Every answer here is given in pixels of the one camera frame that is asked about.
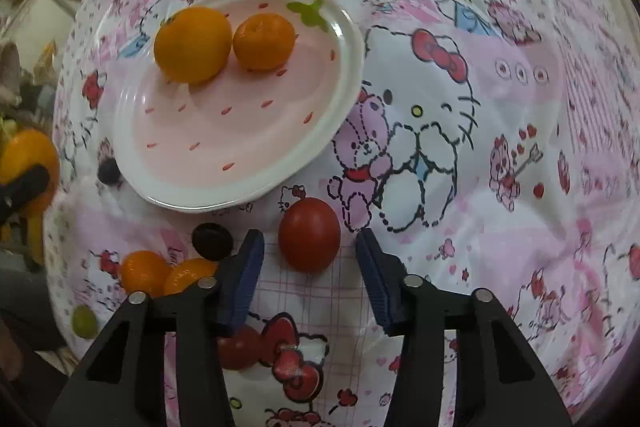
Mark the dark cloth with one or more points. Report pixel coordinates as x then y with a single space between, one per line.
30 307

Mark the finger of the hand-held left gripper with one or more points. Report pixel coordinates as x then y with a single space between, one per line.
24 190

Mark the small red cherry tomato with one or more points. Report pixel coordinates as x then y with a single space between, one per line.
242 349

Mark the small orange kumquat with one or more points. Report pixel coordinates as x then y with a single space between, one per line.
142 272
187 276

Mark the pink cartoon printed tablecloth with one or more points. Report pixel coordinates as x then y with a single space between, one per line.
500 207

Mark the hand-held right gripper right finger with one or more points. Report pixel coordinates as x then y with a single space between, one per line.
378 279

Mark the pink strawberry-shaped plate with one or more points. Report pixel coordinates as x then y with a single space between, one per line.
240 132

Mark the small mandarin orange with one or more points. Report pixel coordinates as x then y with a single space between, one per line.
264 42

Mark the orange fruit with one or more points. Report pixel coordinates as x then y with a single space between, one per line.
27 152

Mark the dark purple grape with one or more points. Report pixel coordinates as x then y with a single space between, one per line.
108 172
212 241

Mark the green grape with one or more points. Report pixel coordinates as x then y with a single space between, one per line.
84 322

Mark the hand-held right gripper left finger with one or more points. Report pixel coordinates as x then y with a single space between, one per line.
244 279

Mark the large orange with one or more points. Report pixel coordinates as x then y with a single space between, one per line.
192 44

